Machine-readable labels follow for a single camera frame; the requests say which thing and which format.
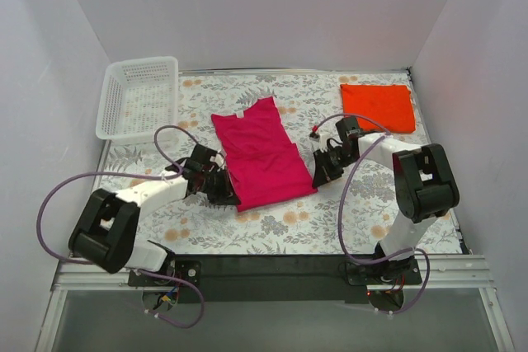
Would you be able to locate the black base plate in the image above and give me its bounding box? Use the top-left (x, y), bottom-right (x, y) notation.
top-left (127, 253), bottom-right (422, 306)

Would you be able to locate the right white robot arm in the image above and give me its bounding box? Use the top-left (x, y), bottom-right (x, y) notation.
top-left (309, 113), bottom-right (460, 285)

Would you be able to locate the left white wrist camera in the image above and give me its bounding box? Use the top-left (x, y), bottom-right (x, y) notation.
top-left (210, 152), bottom-right (226, 168)

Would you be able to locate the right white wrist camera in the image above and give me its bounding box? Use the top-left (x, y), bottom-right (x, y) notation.
top-left (309, 130), bottom-right (331, 153)

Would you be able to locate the folded orange t shirt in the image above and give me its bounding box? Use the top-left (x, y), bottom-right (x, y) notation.
top-left (341, 84), bottom-right (416, 134)

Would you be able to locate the floral table mat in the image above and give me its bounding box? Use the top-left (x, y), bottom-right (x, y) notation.
top-left (80, 72), bottom-right (463, 255)

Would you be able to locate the pink t shirt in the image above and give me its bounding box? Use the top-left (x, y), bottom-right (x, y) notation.
top-left (211, 96), bottom-right (318, 213)

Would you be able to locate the white plastic basket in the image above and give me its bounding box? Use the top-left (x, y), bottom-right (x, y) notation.
top-left (96, 56), bottom-right (179, 144)

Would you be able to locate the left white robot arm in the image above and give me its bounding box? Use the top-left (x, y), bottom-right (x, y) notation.
top-left (68, 144), bottom-right (241, 286)

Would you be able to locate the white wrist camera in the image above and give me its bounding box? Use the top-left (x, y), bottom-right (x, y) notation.
top-left (309, 130), bottom-right (331, 153)
top-left (210, 152), bottom-right (226, 168)

